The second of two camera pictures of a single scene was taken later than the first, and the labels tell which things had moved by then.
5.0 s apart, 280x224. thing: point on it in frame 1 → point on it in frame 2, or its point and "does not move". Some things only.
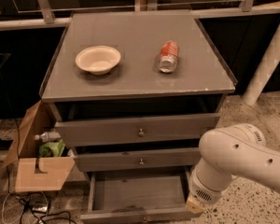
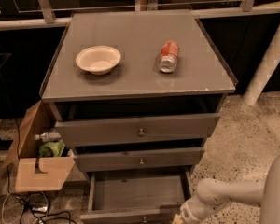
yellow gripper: [202, 190] → [187, 212]
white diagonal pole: [269, 62] does not move
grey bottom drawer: [146, 195] does not move
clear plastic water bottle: [48, 136] does not move
